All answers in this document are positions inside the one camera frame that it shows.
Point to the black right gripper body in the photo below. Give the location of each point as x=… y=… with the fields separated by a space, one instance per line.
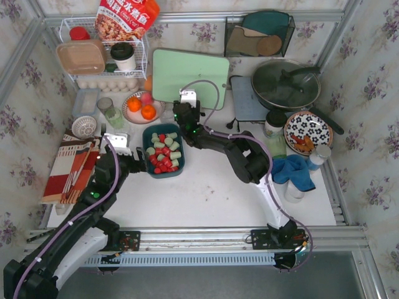
x=186 y=109

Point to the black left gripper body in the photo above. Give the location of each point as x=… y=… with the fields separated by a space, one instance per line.
x=134 y=159

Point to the teal plastic storage basket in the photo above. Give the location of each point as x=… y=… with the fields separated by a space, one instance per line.
x=152 y=145

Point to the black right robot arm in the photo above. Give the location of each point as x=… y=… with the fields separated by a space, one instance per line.
x=249 y=160

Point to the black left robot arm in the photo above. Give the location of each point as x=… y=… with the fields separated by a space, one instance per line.
x=83 y=232

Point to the white strainer basket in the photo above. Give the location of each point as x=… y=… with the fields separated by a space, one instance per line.
x=84 y=127

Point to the black power plug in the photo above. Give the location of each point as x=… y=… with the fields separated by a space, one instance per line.
x=232 y=123

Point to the silver fork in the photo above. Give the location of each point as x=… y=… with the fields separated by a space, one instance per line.
x=103 y=130

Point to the green cutting board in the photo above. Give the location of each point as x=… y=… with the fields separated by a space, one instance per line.
x=172 y=70

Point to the pink bowl with oranges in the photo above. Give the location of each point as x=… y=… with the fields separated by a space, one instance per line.
x=141 y=109

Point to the green glass cup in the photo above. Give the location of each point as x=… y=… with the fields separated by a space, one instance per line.
x=111 y=113

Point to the striped kitchen towel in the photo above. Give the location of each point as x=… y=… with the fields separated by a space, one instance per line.
x=73 y=166

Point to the grey induction cooker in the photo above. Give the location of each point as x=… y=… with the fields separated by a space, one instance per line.
x=246 y=104

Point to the clear container blue lid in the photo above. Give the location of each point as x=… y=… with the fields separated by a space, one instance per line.
x=86 y=102

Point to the egg tray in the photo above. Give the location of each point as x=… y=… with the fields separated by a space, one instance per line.
x=110 y=84

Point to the white jar black lid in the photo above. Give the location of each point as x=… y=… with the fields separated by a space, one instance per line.
x=274 y=123

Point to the white cup black lid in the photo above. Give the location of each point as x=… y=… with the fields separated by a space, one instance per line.
x=123 y=55

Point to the green glass bottle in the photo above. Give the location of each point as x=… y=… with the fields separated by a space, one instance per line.
x=277 y=146

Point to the black pan with glass lid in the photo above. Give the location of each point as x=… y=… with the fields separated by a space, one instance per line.
x=290 y=86

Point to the black mesh organizer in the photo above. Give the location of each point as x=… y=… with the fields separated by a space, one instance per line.
x=260 y=34

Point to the floral patterned plate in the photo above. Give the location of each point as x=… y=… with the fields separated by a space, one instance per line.
x=304 y=131

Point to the blue cloth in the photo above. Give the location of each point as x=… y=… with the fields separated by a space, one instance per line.
x=292 y=168

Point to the brown plastic lunch box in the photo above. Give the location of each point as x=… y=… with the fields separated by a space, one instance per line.
x=82 y=57

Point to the red snack bag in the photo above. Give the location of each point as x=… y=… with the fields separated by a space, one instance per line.
x=125 y=20

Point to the blue jar silver lid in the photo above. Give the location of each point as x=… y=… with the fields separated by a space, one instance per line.
x=318 y=157

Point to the red capped jar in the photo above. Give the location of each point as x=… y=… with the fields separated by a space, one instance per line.
x=79 y=33

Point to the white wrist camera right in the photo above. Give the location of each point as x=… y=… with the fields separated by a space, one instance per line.
x=188 y=96

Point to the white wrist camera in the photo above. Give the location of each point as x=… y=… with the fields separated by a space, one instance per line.
x=120 y=143
x=188 y=96

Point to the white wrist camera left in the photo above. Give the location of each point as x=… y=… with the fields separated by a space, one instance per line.
x=120 y=143

